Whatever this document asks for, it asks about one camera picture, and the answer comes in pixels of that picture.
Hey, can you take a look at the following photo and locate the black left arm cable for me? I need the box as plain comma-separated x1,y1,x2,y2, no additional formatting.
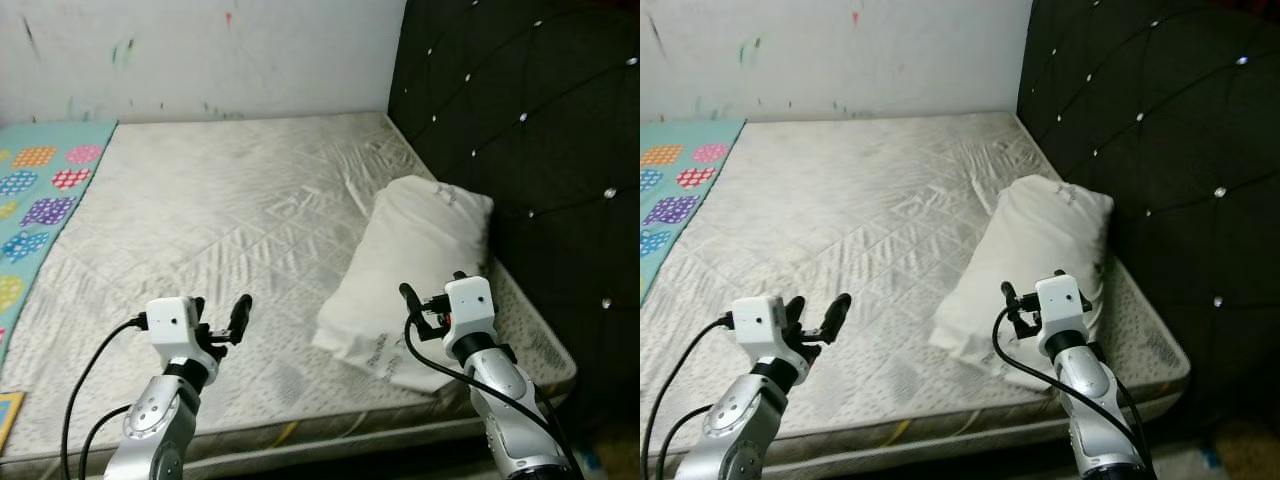
62,314,151,480
640,314,736,480

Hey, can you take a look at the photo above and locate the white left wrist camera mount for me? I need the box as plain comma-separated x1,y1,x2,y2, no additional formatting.
146,296,207,366
730,295,797,366

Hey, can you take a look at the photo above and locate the white pillow with print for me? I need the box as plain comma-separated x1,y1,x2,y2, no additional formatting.
930,175,1115,392
312,175,496,395

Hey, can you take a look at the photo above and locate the teal blanket with coloured patches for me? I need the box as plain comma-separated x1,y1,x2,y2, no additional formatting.
0,120,120,367
640,118,747,307

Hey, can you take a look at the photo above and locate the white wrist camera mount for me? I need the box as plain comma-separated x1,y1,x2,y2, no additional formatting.
730,295,797,366
1033,274,1092,351
440,276,497,351
146,296,207,366

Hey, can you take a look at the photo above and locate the yellow blue children's book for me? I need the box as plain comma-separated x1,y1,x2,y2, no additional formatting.
0,392,27,454

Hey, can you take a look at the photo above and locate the quilted beige spotted mattress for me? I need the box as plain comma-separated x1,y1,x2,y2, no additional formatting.
0,110,579,477
640,110,1192,472

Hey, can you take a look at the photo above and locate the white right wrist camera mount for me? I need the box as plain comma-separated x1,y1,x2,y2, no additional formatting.
1033,274,1092,351
440,276,497,351

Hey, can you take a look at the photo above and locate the black tufted studded headboard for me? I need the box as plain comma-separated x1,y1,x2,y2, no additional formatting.
387,0,641,401
1017,0,1280,421

